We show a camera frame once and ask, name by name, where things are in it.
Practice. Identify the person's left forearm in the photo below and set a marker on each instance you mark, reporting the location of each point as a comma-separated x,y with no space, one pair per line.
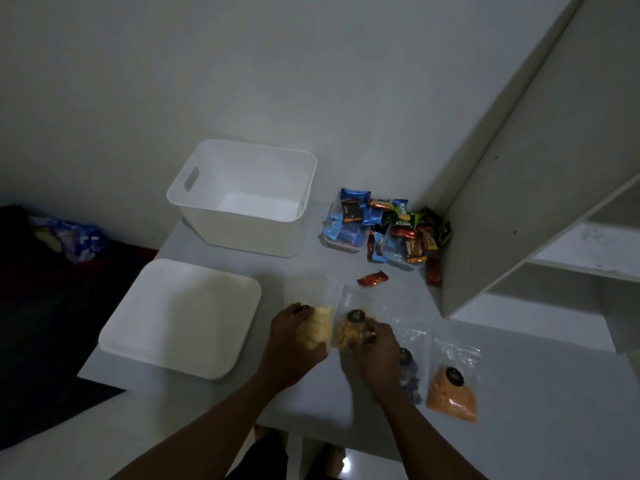
200,439

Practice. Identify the person's right forearm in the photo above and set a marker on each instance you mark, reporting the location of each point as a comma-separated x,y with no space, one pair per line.
430,439

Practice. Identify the white bin lid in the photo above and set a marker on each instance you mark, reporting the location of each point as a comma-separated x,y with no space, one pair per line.
180,314

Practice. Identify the clear bag of orange snacks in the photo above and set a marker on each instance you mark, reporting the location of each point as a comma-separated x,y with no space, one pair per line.
452,394

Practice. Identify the white shelf unit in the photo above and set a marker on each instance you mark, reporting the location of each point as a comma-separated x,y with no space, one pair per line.
525,169

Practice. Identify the clear bag yellow sticks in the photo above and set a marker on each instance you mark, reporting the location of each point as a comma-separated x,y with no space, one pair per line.
320,327

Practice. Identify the pile of candies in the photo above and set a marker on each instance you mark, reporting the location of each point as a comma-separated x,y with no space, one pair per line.
395,229

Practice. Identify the person's left leg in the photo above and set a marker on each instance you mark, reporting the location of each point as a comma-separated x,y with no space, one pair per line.
262,462

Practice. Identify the person's left hand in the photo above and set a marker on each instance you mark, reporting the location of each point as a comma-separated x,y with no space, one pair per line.
292,354

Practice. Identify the person's right foot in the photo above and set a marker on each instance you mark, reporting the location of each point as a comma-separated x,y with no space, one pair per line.
334,459

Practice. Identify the person's right hand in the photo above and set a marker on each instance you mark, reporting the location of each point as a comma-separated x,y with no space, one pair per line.
375,359

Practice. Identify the dark red bed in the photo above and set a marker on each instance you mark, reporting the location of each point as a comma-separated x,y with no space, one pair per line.
50,334

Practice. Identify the red candy wrapper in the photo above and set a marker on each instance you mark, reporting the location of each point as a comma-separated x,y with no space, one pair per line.
372,279

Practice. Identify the white plastic storage bin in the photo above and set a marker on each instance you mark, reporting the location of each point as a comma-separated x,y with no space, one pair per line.
240,214

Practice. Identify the clear bag of grey snacks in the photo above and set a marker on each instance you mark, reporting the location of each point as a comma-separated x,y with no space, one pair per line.
412,374

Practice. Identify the clear bag of orange-yellow snacks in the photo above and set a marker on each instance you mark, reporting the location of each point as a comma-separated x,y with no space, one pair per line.
347,332

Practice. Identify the blue plastic bag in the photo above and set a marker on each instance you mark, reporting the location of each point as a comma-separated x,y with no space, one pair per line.
75,239

